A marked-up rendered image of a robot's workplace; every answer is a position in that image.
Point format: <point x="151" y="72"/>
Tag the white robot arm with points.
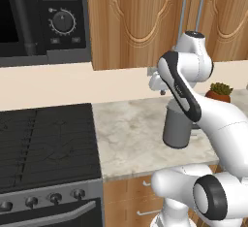
<point x="223" y="124"/>

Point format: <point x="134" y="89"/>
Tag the wooden cupboard door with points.
<point x="139" y="24"/>
<point x="229" y="14"/>

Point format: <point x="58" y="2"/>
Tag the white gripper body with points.
<point x="157" y="82"/>

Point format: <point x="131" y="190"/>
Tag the green plant in brown pot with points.
<point x="219" y="92"/>

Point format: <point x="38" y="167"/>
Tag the wooden drawer front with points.
<point x="129" y="216"/>
<point x="129" y="188"/>

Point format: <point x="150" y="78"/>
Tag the black microwave dial knob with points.
<point x="63" y="21"/>

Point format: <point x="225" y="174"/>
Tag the black hob knob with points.
<point x="78" y="193"/>
<point x="31" y="201"/>
<point x="6" y="206"/>
<point x="55" y="198"/>

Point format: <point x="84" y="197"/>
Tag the black hob and oven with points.
<point x="48" y="146"/>

